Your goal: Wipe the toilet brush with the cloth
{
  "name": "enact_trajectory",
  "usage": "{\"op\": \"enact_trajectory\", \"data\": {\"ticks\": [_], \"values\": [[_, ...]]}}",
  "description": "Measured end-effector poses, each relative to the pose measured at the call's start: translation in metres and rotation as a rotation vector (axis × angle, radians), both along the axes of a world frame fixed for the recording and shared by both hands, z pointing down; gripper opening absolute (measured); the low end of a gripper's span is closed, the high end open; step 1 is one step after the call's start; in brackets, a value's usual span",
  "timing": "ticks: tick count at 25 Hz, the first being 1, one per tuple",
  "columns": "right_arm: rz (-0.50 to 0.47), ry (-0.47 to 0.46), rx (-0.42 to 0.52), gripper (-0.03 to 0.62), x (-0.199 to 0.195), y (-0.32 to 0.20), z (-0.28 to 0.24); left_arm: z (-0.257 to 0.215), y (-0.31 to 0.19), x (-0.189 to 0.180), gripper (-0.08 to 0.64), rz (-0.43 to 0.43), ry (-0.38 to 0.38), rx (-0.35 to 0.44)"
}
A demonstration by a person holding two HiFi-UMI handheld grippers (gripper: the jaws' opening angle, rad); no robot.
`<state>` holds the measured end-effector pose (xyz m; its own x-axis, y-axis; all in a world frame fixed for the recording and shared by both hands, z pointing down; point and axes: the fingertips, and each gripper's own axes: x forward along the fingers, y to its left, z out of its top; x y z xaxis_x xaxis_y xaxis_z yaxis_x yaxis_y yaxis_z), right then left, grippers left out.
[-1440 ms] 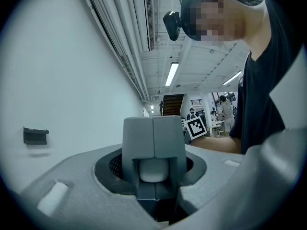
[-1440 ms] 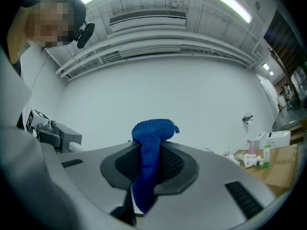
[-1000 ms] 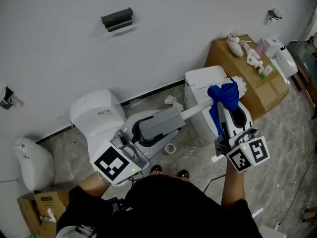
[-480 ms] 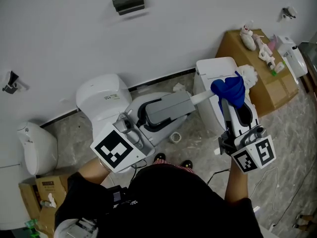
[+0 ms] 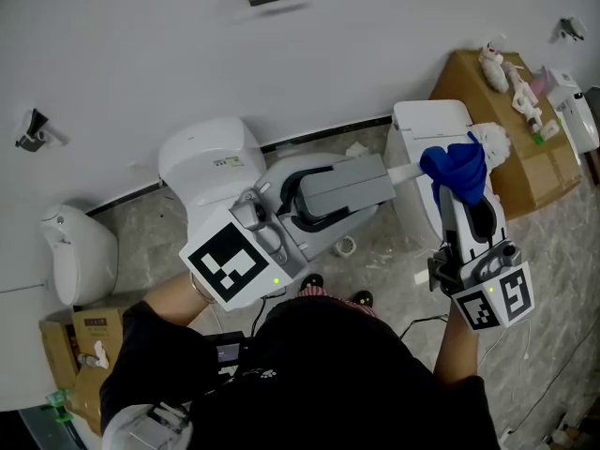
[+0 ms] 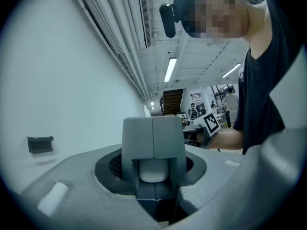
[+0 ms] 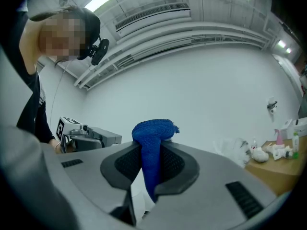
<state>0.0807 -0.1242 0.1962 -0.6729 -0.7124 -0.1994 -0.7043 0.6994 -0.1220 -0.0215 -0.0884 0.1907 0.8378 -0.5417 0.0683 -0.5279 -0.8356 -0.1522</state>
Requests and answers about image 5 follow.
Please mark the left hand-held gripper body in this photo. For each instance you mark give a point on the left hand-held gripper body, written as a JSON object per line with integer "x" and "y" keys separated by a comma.
{"x": 229, "y": 260}

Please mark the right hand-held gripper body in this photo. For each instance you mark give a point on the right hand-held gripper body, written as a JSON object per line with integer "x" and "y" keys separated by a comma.
{"x": 497, "y": 293}

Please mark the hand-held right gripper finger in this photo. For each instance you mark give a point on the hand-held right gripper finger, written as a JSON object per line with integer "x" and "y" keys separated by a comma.
{"x": 498, "y": 223}
{"x": 452, "y": 228}

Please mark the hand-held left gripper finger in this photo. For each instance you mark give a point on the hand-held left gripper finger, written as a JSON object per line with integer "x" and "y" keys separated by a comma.
{"x": 281, "y": 171}
{"x": 328, "y": 237}

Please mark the blue knitted cleaning cloth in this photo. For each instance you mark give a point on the blue knitted cleaning cloth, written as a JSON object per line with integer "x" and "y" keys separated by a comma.
{"x": 461, "y": 171}

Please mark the person's right forearm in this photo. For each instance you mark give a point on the person's right forearm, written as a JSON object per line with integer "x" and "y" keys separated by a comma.
{"x": 457, "y": 354}

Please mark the person's left forearm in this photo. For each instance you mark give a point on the person's left forearm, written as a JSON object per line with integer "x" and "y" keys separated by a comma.
{"x": 173, "y": 303}

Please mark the white toilet with tank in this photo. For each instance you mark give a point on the white toilet with tank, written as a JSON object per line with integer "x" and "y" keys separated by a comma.
{"x": 206, "y": 157}

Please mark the white tankless smart toilet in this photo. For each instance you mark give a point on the white tankless smart toilet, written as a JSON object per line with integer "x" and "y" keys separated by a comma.
{"x": 422, "y": 120}

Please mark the white toilet with black button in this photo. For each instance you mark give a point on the white toilet with black button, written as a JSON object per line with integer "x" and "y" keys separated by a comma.
{"x": 579, "y": 120}

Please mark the black star-print slipper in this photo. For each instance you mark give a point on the black star-print slipper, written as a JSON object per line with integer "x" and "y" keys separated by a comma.
{"x": 362, "y": 298}
{"x": 311, "y": 281}

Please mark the person's red checked trousers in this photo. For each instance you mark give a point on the person's red checked trousers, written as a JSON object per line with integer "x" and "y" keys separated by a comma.
{"x": 314, "y": 293}

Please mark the crumpled white paper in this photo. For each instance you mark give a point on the crumpled white paper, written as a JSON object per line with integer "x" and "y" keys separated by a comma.
{"x": 356, "y": 148}

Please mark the black small screen device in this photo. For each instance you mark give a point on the black small screen device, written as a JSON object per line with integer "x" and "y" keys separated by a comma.
{"x": 227, "y": 352}

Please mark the clear bottle green base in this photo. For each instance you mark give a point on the clear bottle green base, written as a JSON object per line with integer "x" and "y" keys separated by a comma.
{"x": 548, "y": 129}

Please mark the white plastic toy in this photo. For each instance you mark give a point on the white plastic toy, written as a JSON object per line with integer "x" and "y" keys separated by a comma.
{"x": 525, "y": 101}

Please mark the large brown cardboard box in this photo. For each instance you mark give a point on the large brown cardboard box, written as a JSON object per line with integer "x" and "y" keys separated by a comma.
{"x": 469, "y": 87}

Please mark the person in black shirt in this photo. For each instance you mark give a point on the person in black shirt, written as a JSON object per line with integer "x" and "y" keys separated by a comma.
{"x": 328, "y": 382}

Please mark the pink spray bottle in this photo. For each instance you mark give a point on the pink spray bottle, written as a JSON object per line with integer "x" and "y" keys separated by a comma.
{"x": 540, "y": 82}

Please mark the white plush toy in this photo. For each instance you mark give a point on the white plush toy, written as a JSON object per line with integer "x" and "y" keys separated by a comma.
{"x": 494, "y": 73}

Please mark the white urinal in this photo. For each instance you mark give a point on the white urinal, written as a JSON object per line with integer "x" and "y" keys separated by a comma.
{"x": 79, "y": 256}

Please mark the crumpled white tissue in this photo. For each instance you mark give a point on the crumpled white tissue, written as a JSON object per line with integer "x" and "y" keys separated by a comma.
{"x": 100, "y": 354}

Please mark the clear plastic water bottle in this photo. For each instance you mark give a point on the clear plastic water bottle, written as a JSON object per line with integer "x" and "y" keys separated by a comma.
{"x": 85, "y": 359}

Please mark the torn brown cardboard box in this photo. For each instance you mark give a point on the torn brown cardboard box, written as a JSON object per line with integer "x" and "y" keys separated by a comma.
{"x": 89, "y": 387}

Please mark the white fabric waist pouch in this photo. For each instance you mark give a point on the white fabric waist pouch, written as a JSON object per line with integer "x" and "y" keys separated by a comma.
{"x": 136, "y": 429}

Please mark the green plastic packaging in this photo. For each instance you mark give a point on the green plastic packaging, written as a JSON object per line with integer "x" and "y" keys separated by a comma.
{"x": 58, "y": 403}

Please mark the small wall paper roll holder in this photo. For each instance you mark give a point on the small wall paper roll holder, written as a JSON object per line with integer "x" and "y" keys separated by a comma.
{"x": 572, "y": 28}

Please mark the black wall paper holder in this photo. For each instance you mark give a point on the black wall paper holder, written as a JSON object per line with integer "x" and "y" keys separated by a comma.
{"x": 33, "y": 131}

